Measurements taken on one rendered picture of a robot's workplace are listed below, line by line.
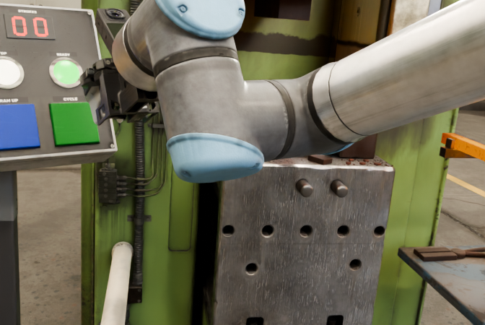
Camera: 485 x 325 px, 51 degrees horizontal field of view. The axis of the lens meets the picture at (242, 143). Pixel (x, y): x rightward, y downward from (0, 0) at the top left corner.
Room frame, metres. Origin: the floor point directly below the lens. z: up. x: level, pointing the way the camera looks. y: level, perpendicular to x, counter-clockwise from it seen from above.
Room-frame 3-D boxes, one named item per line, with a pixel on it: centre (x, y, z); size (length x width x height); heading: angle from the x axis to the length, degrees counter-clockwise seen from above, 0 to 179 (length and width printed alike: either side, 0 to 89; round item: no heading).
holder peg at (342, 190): (1.04, -0.21, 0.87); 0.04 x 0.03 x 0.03; 10
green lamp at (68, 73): (0.91, 0.32, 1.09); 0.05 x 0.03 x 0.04; 100
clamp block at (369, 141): (1.19, -0.25, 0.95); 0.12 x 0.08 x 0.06; 10
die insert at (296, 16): (1.35, -0.07, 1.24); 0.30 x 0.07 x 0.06; 10
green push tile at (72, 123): (0.87, 0.29, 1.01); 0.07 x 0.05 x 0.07; 125
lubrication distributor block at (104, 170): (1.15, 0.30, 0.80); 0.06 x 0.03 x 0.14; 100
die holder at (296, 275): (1.32, -0.10, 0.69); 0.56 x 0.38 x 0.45; 10
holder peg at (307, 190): (1.02, -0.14, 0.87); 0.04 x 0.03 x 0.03; 10
